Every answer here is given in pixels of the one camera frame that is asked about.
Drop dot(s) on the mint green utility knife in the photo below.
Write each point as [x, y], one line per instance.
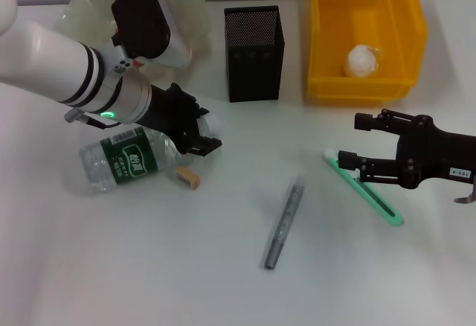
[383, 207]

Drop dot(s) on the small tan eraser block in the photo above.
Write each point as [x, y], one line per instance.
[187, 177]

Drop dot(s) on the white paper ball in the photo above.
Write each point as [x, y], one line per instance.
[360, 61]

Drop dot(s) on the clear green label water bottle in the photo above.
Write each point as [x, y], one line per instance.
[126, 158]

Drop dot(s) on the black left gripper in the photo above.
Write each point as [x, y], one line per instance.
[167, 114]

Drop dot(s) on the yellow plastic storage bin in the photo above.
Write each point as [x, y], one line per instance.
[353, 91]

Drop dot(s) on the translucent glass fruit plate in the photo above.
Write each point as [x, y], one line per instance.
[85, 6]

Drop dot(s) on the grey marker pen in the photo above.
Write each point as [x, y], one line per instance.
[284, 225]

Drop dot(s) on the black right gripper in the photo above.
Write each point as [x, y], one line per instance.
[435, 155]

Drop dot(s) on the black mesh pen holder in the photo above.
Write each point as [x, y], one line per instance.
[253, 73]

